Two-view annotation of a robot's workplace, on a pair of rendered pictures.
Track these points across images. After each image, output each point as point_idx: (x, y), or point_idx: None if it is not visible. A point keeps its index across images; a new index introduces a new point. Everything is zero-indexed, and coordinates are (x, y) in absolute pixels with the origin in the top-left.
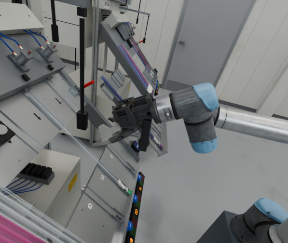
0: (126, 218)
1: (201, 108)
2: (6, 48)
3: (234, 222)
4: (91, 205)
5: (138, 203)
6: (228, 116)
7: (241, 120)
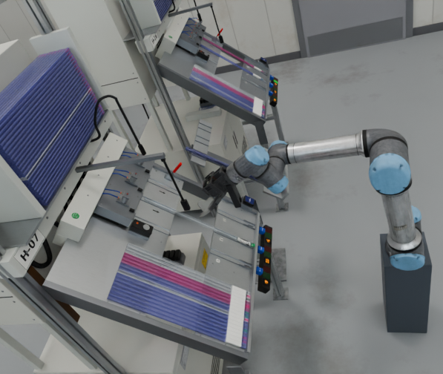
0: (253, 265)
1: (255, 167)
2: (121, 176)
3: (386, 241)
4: (219, 260)
5: (268, 253)
6: (295, 153)
7: (306, 152)
